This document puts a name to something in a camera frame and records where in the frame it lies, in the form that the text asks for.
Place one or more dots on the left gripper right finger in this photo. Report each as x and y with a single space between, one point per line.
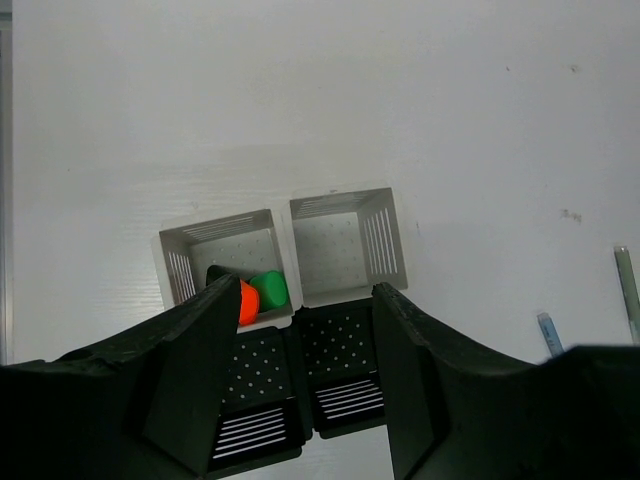
454 407

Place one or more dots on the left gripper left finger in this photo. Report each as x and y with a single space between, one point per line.
144 403

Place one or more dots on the orange cap black highlighter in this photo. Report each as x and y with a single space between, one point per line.
250 300

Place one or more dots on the green cap highlighter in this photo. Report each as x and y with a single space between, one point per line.
272 290

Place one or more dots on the black container front left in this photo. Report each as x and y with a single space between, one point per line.
260 421

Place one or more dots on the black container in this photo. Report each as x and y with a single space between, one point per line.
340 367
260 421

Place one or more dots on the black container front right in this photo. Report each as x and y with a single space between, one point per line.
340 367

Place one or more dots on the light blue pen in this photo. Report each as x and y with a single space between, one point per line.
549 334

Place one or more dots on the white container back left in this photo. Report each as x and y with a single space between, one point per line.
247 241

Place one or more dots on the white container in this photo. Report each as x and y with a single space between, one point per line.
247 241
344 241

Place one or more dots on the white container back right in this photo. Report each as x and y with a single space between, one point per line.
344 241

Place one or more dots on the grey green pen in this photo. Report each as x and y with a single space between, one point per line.
629 289

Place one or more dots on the aluminium rail frame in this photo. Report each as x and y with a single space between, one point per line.
7 185

